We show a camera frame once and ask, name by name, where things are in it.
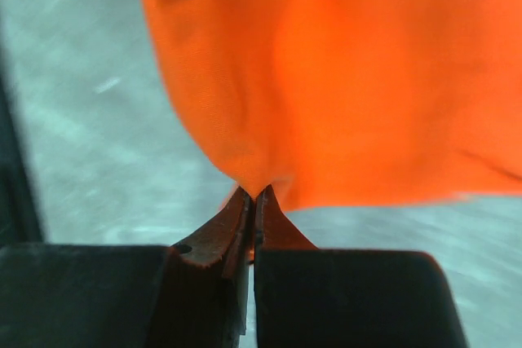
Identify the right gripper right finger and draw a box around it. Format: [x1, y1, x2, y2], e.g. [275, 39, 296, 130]
[254, 187, 467, 348]

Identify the orange t shirt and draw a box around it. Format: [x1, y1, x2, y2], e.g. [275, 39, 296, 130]
[142, 0, 521, 210]

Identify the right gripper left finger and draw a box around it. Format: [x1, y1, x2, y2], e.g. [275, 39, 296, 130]
[1, 190, 252, 347]

